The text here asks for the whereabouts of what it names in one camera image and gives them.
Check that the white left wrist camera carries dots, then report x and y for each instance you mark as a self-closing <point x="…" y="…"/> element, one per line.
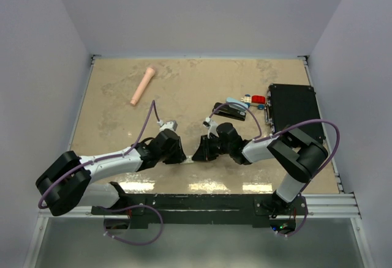
<point x="170" y="125"/>

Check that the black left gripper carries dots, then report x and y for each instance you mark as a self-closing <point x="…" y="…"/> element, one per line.
<point x="179" y="156"/>

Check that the red toy block car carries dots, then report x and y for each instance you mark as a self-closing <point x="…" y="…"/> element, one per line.
<point x="258" y="101"/>

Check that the light blue small stapler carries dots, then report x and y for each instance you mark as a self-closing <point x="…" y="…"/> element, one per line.
<point x="236" y="104"/>

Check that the grey staple box sleeve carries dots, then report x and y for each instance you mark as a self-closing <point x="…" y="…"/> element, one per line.
<point x="188" y="160"/>

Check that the black hard case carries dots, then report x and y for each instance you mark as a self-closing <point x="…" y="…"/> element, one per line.
<point x="290" y="104"/>

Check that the black stapler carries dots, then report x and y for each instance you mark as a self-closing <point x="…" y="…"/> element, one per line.
<point x="224" y="110"/>

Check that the aluminium frame rail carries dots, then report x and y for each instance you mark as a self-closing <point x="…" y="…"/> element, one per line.
<point x="332" y="206"/>

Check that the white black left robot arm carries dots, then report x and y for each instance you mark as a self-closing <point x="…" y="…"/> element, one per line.
<point x="67" y="183"/>

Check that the pink toy microphone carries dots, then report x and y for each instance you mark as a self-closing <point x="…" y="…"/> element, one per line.
<point x="150" y="72"/>

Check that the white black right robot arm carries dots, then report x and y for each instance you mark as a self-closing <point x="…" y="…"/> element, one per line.
<point x="297" y="152"/>

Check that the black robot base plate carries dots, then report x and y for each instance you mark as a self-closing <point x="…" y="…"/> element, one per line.
<point x="219" y="209"/>

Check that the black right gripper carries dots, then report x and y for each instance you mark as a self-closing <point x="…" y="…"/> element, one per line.
<point x="203" y="153"/>

